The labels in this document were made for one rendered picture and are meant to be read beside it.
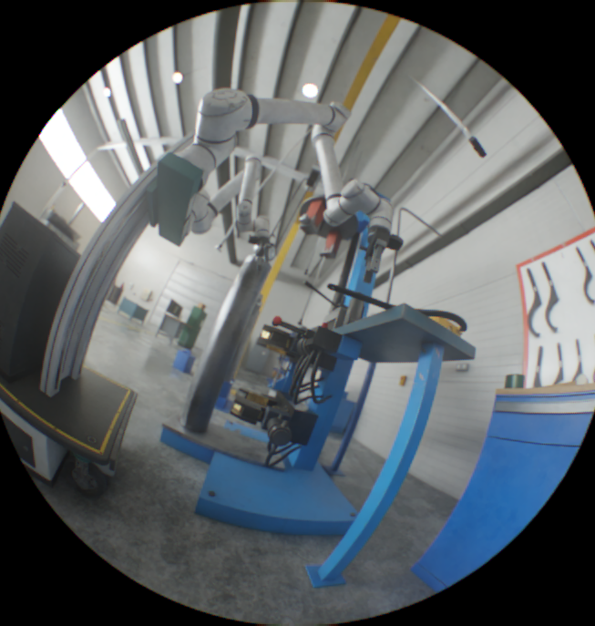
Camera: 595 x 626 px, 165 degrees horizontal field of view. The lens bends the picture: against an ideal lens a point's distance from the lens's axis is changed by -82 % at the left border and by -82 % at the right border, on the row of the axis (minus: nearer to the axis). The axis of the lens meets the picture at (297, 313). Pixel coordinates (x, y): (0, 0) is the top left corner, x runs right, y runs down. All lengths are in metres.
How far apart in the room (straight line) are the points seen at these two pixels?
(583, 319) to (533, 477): 1.54
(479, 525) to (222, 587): 0.91
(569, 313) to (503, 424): 1.49
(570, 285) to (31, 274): 3.13
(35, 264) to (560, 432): 1.72
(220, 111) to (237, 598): 1.50
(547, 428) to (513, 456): 0.16
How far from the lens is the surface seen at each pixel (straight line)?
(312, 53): 6.90
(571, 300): 2.33
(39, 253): 0.83
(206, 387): 1.41
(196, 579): 0.89
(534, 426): 0.96
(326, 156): 1.06
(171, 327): 7.23
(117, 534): 0.94
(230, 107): 0.76
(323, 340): 0.85
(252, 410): 1.19
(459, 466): 2.43
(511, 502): 1.00
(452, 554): 1.15
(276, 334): 1.19
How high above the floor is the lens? 0.80
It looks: 16 degrees up
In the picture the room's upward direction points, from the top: 21 degrees clockwise
